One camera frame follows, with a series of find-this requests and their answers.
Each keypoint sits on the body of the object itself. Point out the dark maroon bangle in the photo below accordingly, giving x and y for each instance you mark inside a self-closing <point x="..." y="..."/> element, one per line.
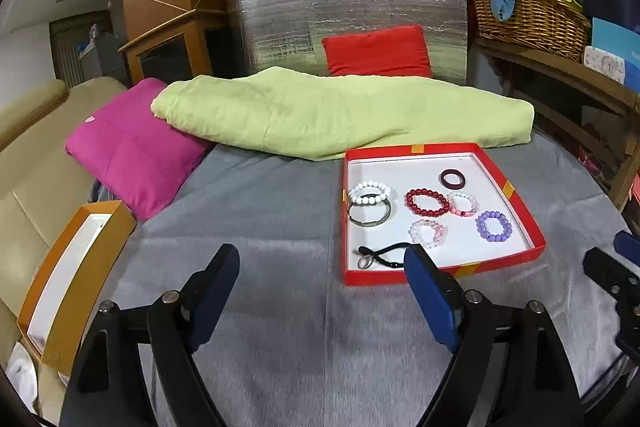
<point x="443" y="181"/>

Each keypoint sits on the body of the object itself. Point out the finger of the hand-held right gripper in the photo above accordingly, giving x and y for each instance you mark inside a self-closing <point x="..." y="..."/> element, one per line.
<point x="627" y="243"/>
<point x="605" y="272"/>

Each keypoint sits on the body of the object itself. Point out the silver metal bangle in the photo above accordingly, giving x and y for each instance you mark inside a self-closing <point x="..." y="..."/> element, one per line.
<point x="370" y="224"/>

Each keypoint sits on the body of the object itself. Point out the white patterned box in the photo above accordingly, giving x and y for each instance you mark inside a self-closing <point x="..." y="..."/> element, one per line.
<point x="607" y="64"/>

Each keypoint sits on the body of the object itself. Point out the orange cardboard box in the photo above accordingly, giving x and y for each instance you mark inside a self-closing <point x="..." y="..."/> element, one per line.
<point x="65" y="277"/>

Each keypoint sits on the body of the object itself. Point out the light green blanket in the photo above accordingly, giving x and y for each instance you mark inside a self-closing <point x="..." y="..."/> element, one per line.
<point x="325" y="117"/>

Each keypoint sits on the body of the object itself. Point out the wicker basket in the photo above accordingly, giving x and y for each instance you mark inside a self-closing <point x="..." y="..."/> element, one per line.
<point x="530" y="27"/>

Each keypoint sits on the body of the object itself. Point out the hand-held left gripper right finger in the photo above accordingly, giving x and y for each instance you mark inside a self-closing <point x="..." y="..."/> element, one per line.
<point x="427" y="297"/>

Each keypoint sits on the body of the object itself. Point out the pink pillow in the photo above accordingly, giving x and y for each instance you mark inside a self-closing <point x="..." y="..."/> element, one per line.
<point x="135" y="147"/>

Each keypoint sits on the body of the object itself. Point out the grey metal cabinet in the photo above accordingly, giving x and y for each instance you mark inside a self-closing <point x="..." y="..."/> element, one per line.
<point x="100" y="57"/>

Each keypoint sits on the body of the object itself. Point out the silver foil insulation panel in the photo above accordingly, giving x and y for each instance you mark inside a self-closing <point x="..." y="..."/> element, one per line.
<point x="300" y="17"/>

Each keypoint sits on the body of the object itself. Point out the red shallow cardboard box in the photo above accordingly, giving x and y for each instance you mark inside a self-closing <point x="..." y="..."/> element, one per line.
<point x="395" y="172"/>

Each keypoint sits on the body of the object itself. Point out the white plastic bag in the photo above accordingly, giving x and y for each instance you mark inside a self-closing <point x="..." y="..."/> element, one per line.
<point x="20" y="372"/>

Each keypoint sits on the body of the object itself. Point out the blue shoe box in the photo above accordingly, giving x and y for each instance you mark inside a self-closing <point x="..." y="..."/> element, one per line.
<point x="615" y="42"/>

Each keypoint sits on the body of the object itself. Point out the red cushion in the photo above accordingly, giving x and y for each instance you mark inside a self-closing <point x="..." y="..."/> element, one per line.
<point x="375" y="52"/>

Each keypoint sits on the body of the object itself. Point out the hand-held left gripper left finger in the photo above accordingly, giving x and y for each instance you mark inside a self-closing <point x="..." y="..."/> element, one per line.
<point x="215" y="297"/>

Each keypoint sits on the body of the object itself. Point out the wooden table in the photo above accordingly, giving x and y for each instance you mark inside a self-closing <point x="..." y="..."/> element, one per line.
<point x="550" y="67"/>

